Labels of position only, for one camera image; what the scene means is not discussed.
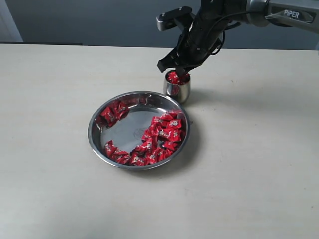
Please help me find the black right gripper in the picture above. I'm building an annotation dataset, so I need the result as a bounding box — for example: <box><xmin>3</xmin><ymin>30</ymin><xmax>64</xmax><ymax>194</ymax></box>
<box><xmin>157</xmin><ymin>0</ymin><xmax>227</xmax><ymax>77</ymax></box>

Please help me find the red candy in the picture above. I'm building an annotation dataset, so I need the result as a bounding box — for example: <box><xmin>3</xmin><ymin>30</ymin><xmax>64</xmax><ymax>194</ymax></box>
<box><xmin>141</xmin><ymin>138</ymin><xmax>157</xmax><ymax>152</ymax></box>
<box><xmin>162</xmin><ymin>141</ymin><xmax>179</xmax><ymax>152</ymax></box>
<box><xmin>166</xmin><ymin>119</ymin><xmax>182</xmax><ymax>129</ymax></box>
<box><xmin>100</xmin><ymin>107</ymin><xmax>117</xmax><ymax>127</ymax></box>
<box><xmin>104</xmin><ymin>140</ymin><xmax>117</xmax><ymax>158</ymax></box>
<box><xmin>130</xmin><ymin>155</ymin><xmax>148</xmax><ymax>167</ymax></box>
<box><xmin>167</xmin><ymin>71</ymin><xmax>181</xmax><ymax>85</ymax></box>

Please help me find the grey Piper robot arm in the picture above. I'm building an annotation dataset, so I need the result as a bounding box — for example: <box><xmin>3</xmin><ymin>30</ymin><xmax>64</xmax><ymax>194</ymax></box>
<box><xmin>157</xmin><ymin>0</ymin><xmax>319</xmax><ymax>76</ymax></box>

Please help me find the small stainless steel cup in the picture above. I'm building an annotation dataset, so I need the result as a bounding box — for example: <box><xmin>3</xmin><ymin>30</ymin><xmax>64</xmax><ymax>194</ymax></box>
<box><xmin>163</xmin><ymin>70</ymin><xmax>190</xmax><ymax>104</ymax></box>

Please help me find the round stainless steel plate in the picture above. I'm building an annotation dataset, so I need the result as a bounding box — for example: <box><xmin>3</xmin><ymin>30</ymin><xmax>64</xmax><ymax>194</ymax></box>
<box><xmin>88</xmin><ymin>91</ymin><xmax>190</xmax><ymax>170</ymax></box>

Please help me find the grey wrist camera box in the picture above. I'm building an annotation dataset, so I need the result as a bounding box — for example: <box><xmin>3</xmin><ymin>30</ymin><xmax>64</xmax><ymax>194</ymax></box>
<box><xmin>157</xmin><ymin>6</ymin><xmax>195</xmax><ymax>31</ymax></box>

